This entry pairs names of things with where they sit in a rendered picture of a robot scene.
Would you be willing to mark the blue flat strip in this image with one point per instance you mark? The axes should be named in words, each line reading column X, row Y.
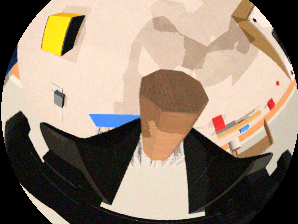
column 111, row 120

